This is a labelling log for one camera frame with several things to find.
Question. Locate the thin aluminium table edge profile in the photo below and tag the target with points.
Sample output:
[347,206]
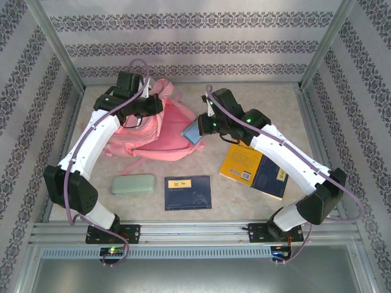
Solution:
[244,82]

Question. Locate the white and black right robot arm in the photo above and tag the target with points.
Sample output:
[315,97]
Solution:
[290,158]

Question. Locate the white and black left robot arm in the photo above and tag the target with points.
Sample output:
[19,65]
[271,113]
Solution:
[91,143]

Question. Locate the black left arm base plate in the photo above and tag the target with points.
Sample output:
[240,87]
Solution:
[134,233]

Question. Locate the aluminium frame post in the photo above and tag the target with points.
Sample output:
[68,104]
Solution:
[326,45]
[58,45]

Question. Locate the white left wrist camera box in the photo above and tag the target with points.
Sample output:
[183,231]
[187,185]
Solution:
[147,88]

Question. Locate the pink school backpack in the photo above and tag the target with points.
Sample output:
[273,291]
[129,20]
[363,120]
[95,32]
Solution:
[174,134]

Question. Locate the pale green pencil case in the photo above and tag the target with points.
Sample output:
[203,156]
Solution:
[133,184]

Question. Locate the thick dark blue book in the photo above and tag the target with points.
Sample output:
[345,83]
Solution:
[272,183]

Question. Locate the thin dark blue notebook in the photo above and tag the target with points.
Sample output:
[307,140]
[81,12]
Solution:
[187,193]

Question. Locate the long aluminium mounting rail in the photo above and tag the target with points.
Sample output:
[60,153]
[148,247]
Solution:
[195,232]

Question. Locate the yellow paperback book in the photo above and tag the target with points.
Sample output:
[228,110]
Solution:
[239,161]

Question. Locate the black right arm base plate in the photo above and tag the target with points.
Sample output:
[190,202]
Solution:
[256,233]

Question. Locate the grey sheet metal panel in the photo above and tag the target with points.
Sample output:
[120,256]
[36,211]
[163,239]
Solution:
[195,277]

